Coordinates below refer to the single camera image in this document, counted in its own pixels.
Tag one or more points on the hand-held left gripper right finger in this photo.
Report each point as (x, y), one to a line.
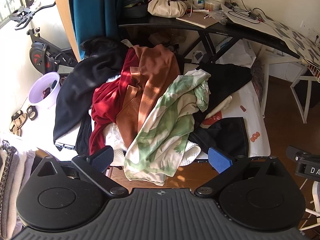
(220, 160)

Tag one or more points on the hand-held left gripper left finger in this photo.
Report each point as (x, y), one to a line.
(101, 158)

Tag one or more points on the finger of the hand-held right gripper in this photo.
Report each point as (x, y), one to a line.
(297, 155)

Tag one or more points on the green floral white garment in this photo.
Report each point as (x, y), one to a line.
(160, 130)

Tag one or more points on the rust brown knit sweater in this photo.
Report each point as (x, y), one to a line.
(152, 80)

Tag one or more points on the dark cloth with white stitching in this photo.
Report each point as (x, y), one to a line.
(225, 135)

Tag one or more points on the white stool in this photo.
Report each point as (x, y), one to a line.
(308, 100)

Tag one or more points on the dark red garment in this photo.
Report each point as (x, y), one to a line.
(105, 100)

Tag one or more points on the grey garment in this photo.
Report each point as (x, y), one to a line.
(25, 170)

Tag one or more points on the pale purple plastic basin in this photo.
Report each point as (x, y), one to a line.
(51, 97)

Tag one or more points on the floral quilt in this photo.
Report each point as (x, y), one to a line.
(260, 85)

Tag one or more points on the black garment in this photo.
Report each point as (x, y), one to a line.
(225, 80)

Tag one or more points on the large black coat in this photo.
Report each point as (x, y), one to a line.
(82, 80)

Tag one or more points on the black slide sandal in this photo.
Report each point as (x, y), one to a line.
(17, 115)
(31, 112)

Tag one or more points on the white plastic bag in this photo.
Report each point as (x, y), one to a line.
(240, 52)

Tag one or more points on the black exercise bike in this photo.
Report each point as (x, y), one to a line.
(37, 55)

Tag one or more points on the geometric patterned cloth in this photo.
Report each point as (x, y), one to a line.
(287, 32)

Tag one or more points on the black desk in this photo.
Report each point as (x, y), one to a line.
(250, 33)

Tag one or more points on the brown notebook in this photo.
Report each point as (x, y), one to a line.
(197, 20)

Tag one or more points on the clear plastic wrap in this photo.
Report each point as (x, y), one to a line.
(220, 17)

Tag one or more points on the teal curtain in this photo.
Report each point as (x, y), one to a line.
(95, 10)

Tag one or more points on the black bag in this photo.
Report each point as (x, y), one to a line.
(135, 10)

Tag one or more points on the wooden panel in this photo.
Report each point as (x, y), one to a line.
(63, 10)

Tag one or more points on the cotton swab box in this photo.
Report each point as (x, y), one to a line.
(212, 5)

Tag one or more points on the white metal frame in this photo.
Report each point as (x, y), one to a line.
(315, 195)

